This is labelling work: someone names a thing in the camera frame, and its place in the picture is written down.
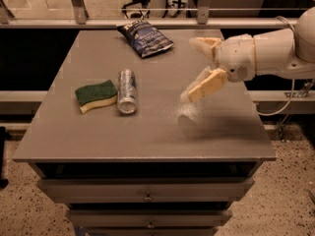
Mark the grey drawer cabinet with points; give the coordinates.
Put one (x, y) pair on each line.
(220, 136)

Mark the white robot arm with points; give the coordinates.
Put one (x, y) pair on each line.
(286, 53)

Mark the metal railing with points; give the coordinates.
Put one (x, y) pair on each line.
(75, 14)

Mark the silver red bull can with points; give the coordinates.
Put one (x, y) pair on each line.
(127, 92)

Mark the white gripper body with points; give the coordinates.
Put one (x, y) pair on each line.
(235, 57)

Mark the drawer with knob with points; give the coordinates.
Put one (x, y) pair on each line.
(149, 218)
(145, 190)

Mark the green and yellow sponge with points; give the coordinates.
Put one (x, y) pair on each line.
(94, 96)

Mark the top drawer with knob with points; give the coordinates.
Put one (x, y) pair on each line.
(145, 190)

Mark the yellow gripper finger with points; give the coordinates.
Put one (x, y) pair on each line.
(206, 45)
(207, 82)

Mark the blue chip bag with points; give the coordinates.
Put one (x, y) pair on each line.
(145, 39)

